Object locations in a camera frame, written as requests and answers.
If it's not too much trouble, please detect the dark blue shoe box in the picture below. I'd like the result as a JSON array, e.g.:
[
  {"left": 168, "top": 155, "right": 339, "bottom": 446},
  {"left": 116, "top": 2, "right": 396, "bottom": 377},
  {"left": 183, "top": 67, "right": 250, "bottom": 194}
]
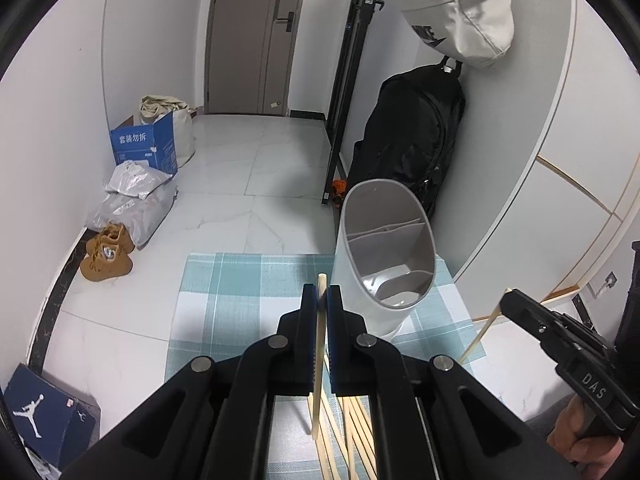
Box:
[{"left": 2, "top": 362, "right": 101, "bottom": 473}]

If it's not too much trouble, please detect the black backpack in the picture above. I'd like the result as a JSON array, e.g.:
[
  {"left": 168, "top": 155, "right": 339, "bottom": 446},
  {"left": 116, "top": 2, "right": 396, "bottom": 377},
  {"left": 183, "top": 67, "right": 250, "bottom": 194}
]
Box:
[{"left": 346, "top": 57, "right": 467, "bottom": 221}]

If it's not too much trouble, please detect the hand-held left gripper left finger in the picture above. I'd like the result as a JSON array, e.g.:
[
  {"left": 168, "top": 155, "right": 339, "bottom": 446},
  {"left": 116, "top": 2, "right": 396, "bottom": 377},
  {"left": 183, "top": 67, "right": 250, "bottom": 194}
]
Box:
[{"left": 59, "top": 282, "right": 321, "bottom": 480}]

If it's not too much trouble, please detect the white fabric bag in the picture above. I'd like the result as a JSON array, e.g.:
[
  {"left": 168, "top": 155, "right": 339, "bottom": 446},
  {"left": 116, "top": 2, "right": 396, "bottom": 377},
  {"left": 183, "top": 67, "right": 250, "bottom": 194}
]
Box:
[{"left": 377, "top": 0, "right": 516, "bottom": 70}]

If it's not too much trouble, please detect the black metal frame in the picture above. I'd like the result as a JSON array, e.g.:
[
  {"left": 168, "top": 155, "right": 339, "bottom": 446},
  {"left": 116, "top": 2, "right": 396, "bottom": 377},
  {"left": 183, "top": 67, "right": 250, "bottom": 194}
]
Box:
[{"left": 321, "top": 0, "right": 388, "bottom": 207}]

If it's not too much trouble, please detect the large grey plastic parcel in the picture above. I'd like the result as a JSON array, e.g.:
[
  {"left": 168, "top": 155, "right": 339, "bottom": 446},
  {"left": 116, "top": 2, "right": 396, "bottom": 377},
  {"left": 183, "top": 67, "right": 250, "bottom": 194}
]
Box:
[{"left": 86, "top": 180, "right": 179, "bottom": 250}]

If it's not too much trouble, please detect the person's right hand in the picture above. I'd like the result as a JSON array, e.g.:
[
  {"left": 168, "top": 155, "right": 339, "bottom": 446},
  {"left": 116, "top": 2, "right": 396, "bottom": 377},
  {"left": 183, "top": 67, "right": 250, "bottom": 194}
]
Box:
[{"left": 545, "top": 394, "right": 627, "bottom": 475}]

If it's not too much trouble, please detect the beige canvas tote bag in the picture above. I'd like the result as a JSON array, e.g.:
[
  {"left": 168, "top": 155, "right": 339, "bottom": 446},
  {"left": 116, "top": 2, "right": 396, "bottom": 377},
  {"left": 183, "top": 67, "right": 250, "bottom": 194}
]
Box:
[{"left": 139, "top": 94, "right": 196, "bottom": 167}]

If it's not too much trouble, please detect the wooden chopstick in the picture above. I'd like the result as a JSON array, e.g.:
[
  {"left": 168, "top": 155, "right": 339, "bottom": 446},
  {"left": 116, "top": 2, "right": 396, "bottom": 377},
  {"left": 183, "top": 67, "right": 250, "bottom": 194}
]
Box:
[
  {"left": 457, "top": 287, "right": 513, "bottom": 365},
  {"left": 310, "top": 273, "right": 329, "bottom": 442}
]

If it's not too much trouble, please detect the wall socket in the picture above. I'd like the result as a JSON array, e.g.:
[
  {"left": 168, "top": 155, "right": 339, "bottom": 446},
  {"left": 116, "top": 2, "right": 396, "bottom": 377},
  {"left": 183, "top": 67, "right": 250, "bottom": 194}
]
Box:
[{"left": 590, "top": 271, "right": 618, "bottom": 297}]

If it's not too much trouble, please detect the grey-brown door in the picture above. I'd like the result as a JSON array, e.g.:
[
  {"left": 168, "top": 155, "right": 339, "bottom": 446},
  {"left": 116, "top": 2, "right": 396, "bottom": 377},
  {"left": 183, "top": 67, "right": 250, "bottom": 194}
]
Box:
[{"left": 202, "top": 0, "right": 311, "bottom": 118}]

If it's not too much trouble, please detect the blue cardboard box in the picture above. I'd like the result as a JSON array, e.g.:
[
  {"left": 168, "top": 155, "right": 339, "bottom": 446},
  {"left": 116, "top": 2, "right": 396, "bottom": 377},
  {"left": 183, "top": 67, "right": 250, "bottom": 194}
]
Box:
[{"left": 110, "top": 111, "right": 179, "bottom": 177}]

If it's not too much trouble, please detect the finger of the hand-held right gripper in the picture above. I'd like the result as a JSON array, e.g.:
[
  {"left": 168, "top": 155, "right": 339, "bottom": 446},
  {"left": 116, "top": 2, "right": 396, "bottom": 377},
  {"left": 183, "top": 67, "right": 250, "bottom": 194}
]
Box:
[{"left": 500, "top": 288, "right": 568, "bottom": 357}]

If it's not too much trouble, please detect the small grey plastic parcel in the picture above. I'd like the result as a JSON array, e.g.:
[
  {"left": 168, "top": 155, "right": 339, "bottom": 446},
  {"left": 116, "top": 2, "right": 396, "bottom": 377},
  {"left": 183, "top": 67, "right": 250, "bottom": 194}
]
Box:
[{"left": 105, "top": 160, "right": 173, "bottom": 200}]

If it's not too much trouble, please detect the pile of wooden chopsticks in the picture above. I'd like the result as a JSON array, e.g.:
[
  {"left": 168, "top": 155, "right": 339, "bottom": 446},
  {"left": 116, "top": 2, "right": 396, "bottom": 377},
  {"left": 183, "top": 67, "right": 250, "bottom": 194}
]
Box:
[{"left": 314, "top": 355, "right": 378, "bottom": 480}]

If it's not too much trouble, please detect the white cabinet with gold trim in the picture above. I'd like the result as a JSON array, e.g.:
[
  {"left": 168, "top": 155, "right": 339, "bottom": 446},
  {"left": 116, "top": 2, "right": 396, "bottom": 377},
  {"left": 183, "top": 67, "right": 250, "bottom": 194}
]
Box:
[{"left": 450, "top": 0, "right": 640, "bottom": 321}]

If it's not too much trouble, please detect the brown suede shoe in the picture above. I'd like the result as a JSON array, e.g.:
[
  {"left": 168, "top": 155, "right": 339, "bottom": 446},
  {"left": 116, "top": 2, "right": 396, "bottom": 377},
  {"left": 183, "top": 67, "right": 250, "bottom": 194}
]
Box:
[
  {"left": 80, "top": 245, "right": 133, "bottom": 282},
  {"left": 86, "top": 223, "right": 136, "bottom": 256}
]

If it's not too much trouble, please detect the teal plaid placemat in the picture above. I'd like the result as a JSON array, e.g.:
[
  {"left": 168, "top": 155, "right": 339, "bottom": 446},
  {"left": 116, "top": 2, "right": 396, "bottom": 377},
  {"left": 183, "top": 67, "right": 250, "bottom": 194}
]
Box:
[{"left": 167, "top": 252, "right": 488, "bottom": 480}]

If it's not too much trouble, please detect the grey white utensil holder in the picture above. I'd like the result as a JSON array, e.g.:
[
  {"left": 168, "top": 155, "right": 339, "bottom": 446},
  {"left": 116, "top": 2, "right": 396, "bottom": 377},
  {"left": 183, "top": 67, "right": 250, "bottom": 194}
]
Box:
[{"left": 331, "top": 178, "right": 437, "bottom": 338}]

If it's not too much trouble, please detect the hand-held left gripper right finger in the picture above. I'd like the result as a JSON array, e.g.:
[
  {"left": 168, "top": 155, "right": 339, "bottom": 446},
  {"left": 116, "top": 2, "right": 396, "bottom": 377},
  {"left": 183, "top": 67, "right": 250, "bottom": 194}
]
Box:
[{"left": 325, "top": 284, "right": 576, "bottom": 480}]

